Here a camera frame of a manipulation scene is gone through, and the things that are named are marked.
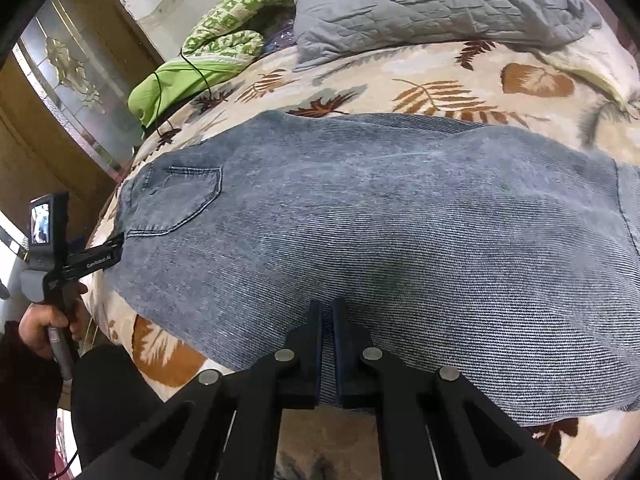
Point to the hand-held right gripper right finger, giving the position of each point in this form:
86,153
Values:
342,350

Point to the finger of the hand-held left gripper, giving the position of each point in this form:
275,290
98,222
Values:
97,260

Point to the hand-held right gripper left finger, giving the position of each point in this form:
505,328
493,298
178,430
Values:
319,330

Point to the grey-blue denim pants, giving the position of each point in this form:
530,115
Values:
375,220

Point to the person's left forearm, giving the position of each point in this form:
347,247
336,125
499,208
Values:
25,400

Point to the person's left hand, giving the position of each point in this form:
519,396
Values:
35,327

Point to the person's dark trouser leg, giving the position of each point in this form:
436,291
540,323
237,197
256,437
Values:
115,390

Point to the wooden door with decorative glass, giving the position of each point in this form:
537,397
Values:
65,70

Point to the green patterned quilt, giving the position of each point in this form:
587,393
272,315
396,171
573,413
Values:
220,35

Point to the leaf print blanket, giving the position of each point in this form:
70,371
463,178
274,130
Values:
425,65

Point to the purple patterned cloth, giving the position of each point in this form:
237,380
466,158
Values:
282,37

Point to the grey quilted pillow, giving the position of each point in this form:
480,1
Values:
425,5

